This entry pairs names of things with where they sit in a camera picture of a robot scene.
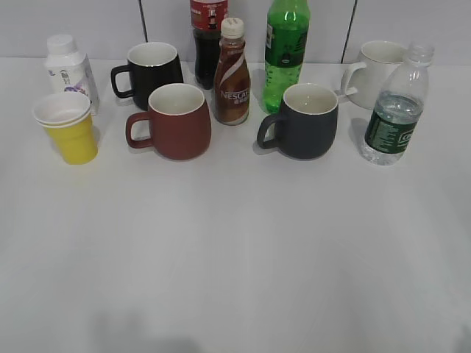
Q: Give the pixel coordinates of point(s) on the clear water bottle green label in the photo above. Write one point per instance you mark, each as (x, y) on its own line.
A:
(398, 107)

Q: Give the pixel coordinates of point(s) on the yellow paper cup stack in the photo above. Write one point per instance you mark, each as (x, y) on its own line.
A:
(67, 120)

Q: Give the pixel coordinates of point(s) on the red ceramic mug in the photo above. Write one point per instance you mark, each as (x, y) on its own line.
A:
(179, 122)

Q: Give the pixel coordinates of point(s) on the dark blue ceramic mug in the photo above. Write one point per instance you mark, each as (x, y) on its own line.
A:
(305, 126)

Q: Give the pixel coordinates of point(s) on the brown Nescafe coffee bottle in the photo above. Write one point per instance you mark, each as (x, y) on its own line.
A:
(232, 81)

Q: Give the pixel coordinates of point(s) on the black ceramic mug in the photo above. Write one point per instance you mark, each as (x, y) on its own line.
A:
(150, 66)

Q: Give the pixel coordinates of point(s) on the white ceramic mug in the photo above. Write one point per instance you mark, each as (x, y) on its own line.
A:
(362, 81)

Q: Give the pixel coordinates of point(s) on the cola bottle red label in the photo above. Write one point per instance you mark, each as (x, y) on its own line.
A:
(206, 20)

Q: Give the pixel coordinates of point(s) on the green soda bottle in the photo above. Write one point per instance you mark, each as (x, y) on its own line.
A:
(286, 38)

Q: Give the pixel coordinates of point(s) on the white yogurt drink carton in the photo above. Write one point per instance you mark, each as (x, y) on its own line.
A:
(70, 70)

